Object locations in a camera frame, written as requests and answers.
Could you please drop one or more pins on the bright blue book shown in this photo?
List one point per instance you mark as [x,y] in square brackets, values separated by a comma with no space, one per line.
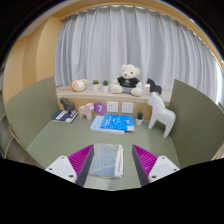
[116,122]

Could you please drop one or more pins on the navy blue book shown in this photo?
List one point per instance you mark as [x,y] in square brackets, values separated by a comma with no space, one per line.
[60,116]

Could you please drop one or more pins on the large white wooden horse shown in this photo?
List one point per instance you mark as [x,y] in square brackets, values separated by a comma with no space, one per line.
[160,115]

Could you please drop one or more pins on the white teddy bear black shirt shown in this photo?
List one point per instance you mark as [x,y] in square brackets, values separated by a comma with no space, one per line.
[128,81]

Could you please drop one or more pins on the purple round number sign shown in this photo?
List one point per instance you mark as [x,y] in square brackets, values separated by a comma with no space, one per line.
[100,108]

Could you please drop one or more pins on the white wall socket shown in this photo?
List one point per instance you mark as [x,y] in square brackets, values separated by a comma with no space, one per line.
[127,107]
[112,107]

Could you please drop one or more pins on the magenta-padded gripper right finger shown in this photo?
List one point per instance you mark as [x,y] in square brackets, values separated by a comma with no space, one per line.
[161,166]

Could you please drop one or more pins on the cream and orange plush toy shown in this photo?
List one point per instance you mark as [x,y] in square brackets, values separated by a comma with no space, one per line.
[80,85]

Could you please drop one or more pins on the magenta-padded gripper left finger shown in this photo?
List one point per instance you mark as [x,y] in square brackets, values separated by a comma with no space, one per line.
[63,165]

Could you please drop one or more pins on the green desk partition panel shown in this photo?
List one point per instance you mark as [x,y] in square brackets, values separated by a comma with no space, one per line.
[196,123]
[30,110]

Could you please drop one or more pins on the white curtain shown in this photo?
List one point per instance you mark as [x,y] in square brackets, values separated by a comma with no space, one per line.
[133,40]

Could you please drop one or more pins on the small plant in white pot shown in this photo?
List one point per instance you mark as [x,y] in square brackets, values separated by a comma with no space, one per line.
[95,87]
[105,88]
[139,121]

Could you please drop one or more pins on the light blue book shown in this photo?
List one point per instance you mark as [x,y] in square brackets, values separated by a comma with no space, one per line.
[96,125]

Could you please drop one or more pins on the dark grey wooden horse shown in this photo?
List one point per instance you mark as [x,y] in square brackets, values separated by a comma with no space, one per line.
[67,105]

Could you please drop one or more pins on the wooden ledge shelf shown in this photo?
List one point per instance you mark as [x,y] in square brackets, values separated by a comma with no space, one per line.
[83,98]

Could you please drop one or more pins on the pink wooden horse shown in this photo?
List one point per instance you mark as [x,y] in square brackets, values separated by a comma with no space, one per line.
[86,111]

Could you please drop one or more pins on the small black wooden horse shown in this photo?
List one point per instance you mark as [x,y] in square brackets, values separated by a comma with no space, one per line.
[154,87]

